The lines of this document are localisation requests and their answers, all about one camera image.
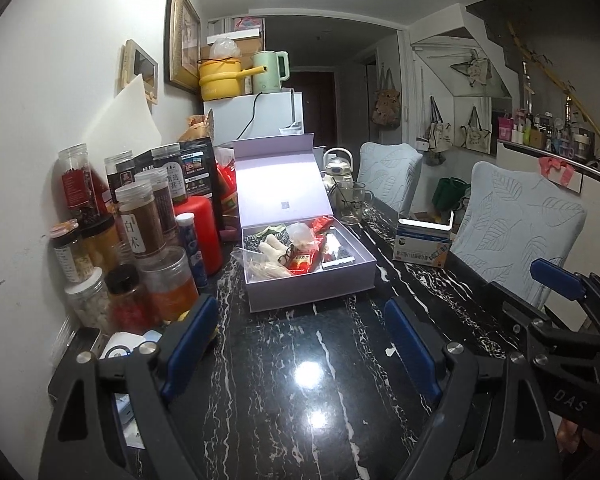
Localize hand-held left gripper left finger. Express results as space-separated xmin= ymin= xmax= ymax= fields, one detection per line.
xmin=40 ymin=294 xmax=220 ymax=480

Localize dark jar white label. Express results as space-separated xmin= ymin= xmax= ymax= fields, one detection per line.
xmin=150 ymin=143 xmax=188 ymax=206

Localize blue and white carton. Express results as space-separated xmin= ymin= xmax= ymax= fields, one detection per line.
xmin=394 ymin=210 xmax=455 ymax=267

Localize chair with leaf-pattern cover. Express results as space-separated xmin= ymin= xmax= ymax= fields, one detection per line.
xmin=450 ymin=161 xmax=588 ymax=328
xmin=356 ymin=142 xmax=424 ymax=216

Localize clear jar orange contents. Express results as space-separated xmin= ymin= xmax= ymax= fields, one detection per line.
xmin=137 ymin=246 xmax=201 ymax=323

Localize clear jar red label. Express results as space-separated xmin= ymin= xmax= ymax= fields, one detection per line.
xmin=57 ymin=144 xmax=106 ymax=216

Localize pale green electric kettle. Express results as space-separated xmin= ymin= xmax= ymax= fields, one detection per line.
xmin=251 ymin=50 xmax=290 ymax=95

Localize glass mug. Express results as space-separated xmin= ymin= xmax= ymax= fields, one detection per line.
xmin=336 ymin=181 xmax=374 ymax=225

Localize yellow pot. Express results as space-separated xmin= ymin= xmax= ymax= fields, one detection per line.
xmin=197 ymin=58 xmax=255 ymax=101

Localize clear jar dark label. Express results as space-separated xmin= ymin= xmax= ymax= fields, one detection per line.
xmin=104 ymin=150 xmax=136 ymax=206

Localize framed picture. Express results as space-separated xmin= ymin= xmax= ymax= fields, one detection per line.
xmin=165 ymin=0 xmax=202 ymax=93

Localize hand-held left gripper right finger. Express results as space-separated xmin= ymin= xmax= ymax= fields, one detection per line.
xmin=384 ymin=297 xmax=563 ymax=480

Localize white fridge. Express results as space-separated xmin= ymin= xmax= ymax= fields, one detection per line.
xmin=203 ymin=89 xmax=305 ymax=148

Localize jar of nuts white label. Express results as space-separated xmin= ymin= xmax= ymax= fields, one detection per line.
xmin=50 ymin=222 xmax=93 ymax=283

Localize black power cable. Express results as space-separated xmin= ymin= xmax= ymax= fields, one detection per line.
xmin=240 ymin=92 xmax=261 ymax=140

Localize green bag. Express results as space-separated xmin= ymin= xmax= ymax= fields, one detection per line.
xmin=432 ymin=177 xmax=471 ymax=211

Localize white plush toy with glasses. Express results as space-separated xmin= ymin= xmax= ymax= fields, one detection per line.
xmin=257 ymin=237 xmax=301 ymax=267

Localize silver flat case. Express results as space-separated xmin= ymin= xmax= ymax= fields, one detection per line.
xmin=47 ymin=327 xmax=102 ymax=401

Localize jar of white pieces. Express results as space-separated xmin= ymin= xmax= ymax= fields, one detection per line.
xmin=65 ymin=267 xmax=113 ymax=331

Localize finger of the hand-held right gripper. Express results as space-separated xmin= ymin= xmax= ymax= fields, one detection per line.
xmin=502 ymin=300 xmax=600 ymax=361
xmin=530 ymin=258 xmax=600 ymax=341

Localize cardboard box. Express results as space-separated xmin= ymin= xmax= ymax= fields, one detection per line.
xmin=200 ymin=17 xmax=266 ymax=61

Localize white printed tote bag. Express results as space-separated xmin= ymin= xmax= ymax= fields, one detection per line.
xmin=426 ymin=96 xmax=453 ymax=153
xmin=450 ymin=50 xmax=491 ymax=88
xmin=460 ymin=106 xmax=493 ymax=153

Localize black-lid jar yellow contents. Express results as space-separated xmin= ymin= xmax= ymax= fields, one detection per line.
xmin=80 ymin=214 xmax=121 ymax=271

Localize wall intercom monitor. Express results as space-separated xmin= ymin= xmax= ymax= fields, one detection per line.
xmin=118 ymin=39 xmax=159 ymax=106

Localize clear bag of beige strands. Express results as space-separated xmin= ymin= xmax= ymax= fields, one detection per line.
xmin=230 ymin=250 xmax=293 ymax=282

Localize blue tablet tube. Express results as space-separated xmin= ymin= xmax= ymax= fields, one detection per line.
xmin=176 ymin=213 xmax=210 ymax=291

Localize brown powder jar dark label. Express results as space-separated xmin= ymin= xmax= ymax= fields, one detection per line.
xmin=135 ymin=169 xmax=176 ymax=236

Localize lavender gift box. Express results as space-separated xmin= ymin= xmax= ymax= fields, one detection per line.
xmin=232 ymin=133 xmax=377 ymax=313

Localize bamboo stalk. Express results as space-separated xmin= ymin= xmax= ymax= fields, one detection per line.
xmin=507 ymin=22 xmax=600 ymax=146

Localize brown tote bag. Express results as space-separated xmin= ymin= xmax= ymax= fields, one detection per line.
xmin=371 ymin=67 xmax=402 ymax=128

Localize dark wooden door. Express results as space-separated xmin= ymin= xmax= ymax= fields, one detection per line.
xmin=286 ymin=71 xmax=337 ymax=146

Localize black-lid jar red contents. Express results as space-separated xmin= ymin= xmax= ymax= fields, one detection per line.
xmin=105 ymin=265 xmax=148 ymax=336

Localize pink bow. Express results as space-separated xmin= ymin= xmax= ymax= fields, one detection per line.
xmin=537 ymin=156 xmax=576 ymax=186

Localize clear plastic bag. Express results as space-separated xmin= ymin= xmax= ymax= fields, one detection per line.
xmin=210 ymin=37 xmax=242 ymax=62

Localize checkered lace-trimmed cloth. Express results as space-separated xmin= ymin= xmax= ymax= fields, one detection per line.
xmin=243 ymin=230 xmax=271 ymax=253

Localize row of cosmetic bottles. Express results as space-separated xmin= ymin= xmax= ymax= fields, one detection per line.
xmin=497 ymin=107 xmax=600 ymax=161

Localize brown powder jar white label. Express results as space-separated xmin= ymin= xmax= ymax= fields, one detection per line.
xmin=115 ymin=184 xmax=167 ymax=258

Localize brown paper bag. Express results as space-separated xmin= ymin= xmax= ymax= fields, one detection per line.
xmin=178 ymin=115 xmax=212 ymax=142

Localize black product box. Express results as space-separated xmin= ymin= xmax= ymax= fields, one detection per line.
xmin=130 ymin=136 xmax=226 ymax=231

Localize person's right hand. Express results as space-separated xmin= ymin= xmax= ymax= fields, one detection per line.
xmin=557 ymin=417 xmax=588 ymax=456

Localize red and green packet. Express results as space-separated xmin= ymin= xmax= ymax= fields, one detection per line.
xmin=290 ymin=250 xmax=321 ymax=274

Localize clear zip bag white contents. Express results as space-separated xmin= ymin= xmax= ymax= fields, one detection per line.
xmin=286 ymin=222 xmax=313 ymax=248

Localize glass teapot white lid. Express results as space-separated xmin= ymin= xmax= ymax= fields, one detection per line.
xmin=322 ymin=148 xmax=353 ymax=186

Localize white power bank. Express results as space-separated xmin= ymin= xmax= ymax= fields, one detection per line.
xmin=100 ymin=330 xmax=147 ymax=361

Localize red cylinder can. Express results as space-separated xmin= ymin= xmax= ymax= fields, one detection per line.
xmin=174 ymin=196 xmax=224 ymax=275

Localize red packaging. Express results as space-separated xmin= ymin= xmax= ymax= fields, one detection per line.
xmin=215 ymin=160 xmax=241 ymax=231

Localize white foam board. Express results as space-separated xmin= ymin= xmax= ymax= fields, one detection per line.
xmin=87 ymin=74 xmax=163 ymax=161

